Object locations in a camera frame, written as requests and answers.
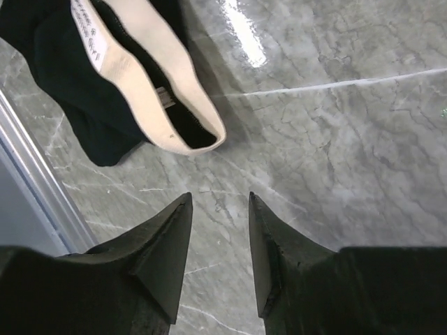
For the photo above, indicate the aluminium mounting rail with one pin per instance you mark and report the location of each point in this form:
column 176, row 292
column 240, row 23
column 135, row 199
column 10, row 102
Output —
column 36, row 211

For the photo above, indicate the black underwear beige waistband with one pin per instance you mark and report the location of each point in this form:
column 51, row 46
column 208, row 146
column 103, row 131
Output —
column 120, row 71

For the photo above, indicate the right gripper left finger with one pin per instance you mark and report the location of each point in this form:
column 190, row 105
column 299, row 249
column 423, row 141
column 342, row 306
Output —
column 128, row 285

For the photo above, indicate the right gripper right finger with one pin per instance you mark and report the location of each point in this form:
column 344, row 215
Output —
column 304, row 288

